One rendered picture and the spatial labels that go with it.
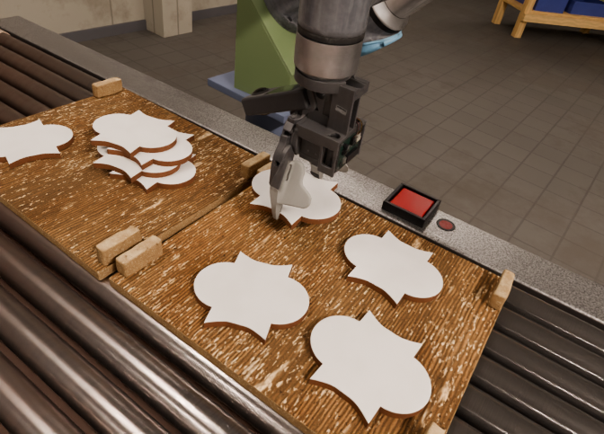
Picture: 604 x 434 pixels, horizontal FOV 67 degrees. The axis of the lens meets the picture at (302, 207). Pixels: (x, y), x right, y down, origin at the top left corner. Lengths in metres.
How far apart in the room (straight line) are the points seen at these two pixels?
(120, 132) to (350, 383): 0.53
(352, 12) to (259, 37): 0.66
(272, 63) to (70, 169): 0.54
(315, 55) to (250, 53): 0.67
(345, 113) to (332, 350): 0.27
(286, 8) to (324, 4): 0.65
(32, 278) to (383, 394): 0.44
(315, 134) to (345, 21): 0.13
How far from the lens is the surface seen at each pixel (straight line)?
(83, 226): 0.69
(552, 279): 0.79
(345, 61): 0.52
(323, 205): 0.65
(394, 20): 1.04
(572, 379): 0.67
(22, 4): 3.91
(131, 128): 0.81
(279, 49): 1.12
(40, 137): 0.88
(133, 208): 0.71
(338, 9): 0.50
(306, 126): 0.56
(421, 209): 0.79
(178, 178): 0.75
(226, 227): 0.67
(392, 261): 0.65
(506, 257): 0.79
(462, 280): 0.68
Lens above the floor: 1.37
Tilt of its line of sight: 38 degrees down
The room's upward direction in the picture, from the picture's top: 9 degrees clockwise
